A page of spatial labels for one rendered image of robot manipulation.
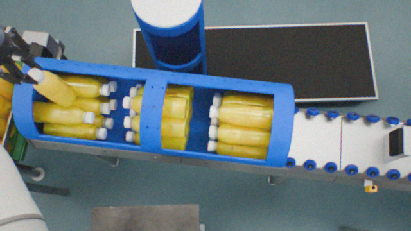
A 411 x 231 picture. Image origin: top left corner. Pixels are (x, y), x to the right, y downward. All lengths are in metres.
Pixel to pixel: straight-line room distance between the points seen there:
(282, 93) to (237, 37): 1.29
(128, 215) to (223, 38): 1.44
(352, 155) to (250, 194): 0.98
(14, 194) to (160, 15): 1.05
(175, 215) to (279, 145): 0.43
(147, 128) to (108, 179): 1.29
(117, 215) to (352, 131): 0.92
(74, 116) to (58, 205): 1.27
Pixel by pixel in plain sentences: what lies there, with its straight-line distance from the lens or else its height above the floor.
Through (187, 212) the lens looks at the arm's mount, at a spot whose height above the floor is 1.01.
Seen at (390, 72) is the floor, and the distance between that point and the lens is 2.77.
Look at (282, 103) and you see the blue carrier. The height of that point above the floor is 1.23.
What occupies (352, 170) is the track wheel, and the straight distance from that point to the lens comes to 1.47.
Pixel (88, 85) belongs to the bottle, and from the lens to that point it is 1.35.
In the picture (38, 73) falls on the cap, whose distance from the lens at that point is 1.19.
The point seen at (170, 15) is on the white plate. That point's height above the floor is 1.04.
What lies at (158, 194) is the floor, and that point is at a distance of 2.37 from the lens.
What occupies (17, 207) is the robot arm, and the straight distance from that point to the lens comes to 0.61.
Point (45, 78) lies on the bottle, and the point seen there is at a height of 1.31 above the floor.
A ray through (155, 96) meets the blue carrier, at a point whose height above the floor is 1.23.
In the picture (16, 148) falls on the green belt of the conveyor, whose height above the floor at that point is 0.90.
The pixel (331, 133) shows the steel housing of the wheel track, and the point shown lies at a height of 0.93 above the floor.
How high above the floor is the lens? 2.35
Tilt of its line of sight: 75 degrees down
